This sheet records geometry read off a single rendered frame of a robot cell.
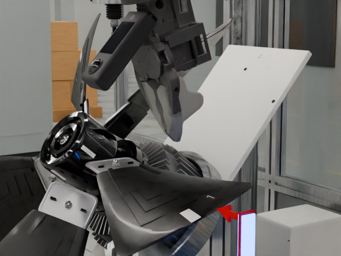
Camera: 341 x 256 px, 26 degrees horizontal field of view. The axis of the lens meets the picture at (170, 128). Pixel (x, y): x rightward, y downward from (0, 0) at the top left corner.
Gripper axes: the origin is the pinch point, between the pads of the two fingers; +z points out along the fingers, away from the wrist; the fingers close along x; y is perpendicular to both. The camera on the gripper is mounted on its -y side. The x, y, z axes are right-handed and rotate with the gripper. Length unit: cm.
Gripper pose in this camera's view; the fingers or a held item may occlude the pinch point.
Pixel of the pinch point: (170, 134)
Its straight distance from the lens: 101.0
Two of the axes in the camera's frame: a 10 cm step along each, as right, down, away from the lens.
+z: 2.4, 9.2, 3.2
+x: -5.3, -1.5, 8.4
